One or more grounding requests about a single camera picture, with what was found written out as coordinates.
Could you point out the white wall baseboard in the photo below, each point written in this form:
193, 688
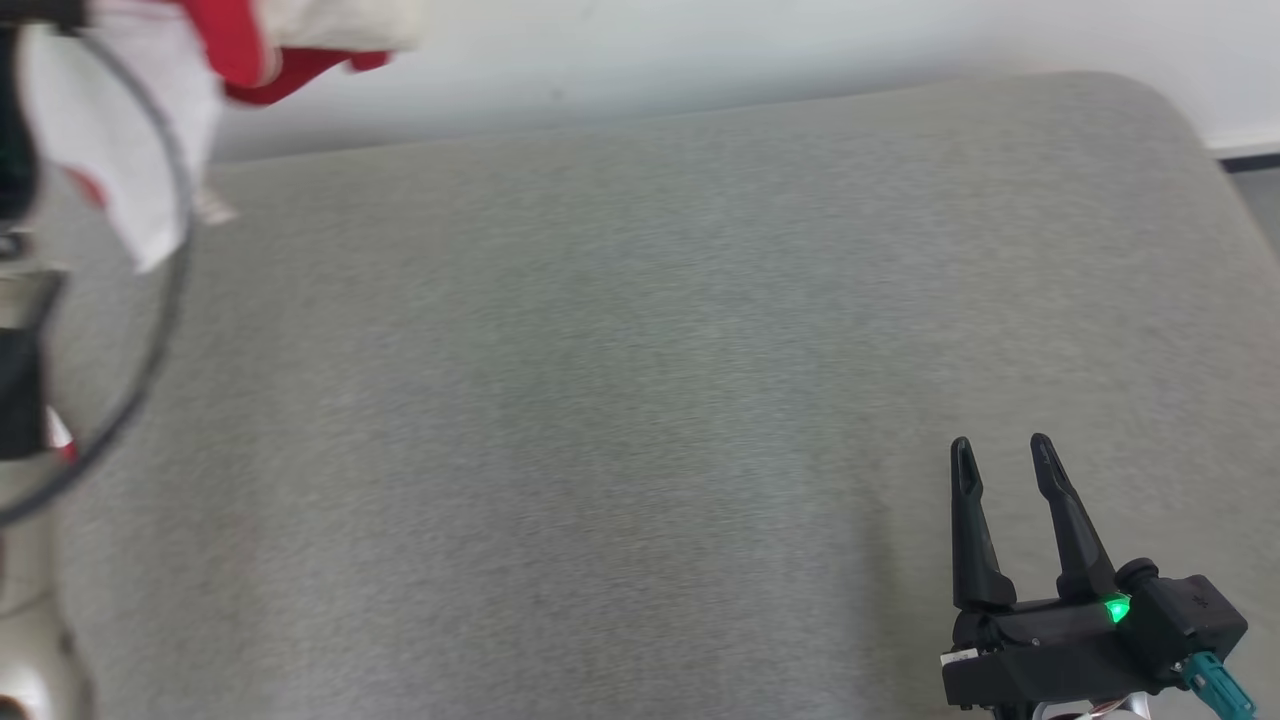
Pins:
1250, 148

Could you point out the red white Bulls jersey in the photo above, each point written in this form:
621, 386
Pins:
120, 130

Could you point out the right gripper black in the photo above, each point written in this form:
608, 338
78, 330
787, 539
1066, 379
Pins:
1050, 650

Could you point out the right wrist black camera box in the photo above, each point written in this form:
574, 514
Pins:
1190, 615

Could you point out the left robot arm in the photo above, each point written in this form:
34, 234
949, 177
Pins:
25, 690

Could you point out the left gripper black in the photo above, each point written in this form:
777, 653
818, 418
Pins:
15, 120

